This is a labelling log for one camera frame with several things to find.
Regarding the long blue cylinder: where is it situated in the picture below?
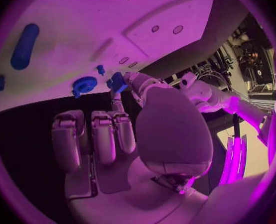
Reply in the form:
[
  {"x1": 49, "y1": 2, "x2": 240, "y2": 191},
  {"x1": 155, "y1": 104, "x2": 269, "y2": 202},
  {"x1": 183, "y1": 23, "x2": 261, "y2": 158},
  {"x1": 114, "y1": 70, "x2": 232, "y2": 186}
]
[{"x1": 9, "y1": 23, "x2": 40, "y2": 71}]

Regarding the glowing light bar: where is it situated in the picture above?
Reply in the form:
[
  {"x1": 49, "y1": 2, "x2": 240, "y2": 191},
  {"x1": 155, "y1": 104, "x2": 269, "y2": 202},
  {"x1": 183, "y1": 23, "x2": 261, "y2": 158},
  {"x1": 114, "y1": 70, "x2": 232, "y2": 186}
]
[{"x1": 219, "y1": 135, "x2": 249, "y2": 187}]

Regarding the blue gear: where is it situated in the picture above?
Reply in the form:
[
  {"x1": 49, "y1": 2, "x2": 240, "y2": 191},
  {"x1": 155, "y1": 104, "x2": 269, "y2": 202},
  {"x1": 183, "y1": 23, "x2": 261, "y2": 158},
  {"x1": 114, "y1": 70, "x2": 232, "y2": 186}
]
[{"x1": 71, "y1": 76, "x2": 98, "y2": 100}]

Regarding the blue block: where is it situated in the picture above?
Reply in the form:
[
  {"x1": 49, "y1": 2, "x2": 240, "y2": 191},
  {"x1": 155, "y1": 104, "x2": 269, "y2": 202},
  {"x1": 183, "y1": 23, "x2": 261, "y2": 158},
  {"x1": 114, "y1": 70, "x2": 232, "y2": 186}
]
[{"x1": 106, "y1": 72, "x2": 130, "y2": 94}]

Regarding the white task board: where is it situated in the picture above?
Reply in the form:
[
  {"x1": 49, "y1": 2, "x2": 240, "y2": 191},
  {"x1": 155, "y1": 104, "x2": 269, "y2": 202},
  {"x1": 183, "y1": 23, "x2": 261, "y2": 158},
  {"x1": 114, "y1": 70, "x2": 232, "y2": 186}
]
[{"x1": 0, "y1": 0, "x2": 217, "y2": 113}]

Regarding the workshop equipment rack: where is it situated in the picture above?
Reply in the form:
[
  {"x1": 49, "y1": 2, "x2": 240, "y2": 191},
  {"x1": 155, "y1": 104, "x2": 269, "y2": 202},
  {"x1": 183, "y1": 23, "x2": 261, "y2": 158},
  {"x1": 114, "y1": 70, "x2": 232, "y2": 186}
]
[{"x1": 218, "y1": 12, "x2": 276, "y2": 103}]

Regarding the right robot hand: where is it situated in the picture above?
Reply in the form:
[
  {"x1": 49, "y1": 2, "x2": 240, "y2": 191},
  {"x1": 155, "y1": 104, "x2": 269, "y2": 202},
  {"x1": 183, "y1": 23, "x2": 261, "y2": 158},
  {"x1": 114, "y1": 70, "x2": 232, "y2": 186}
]
[{"x1": 51, "y1": 72, "x2": 215, "y2": 224}]

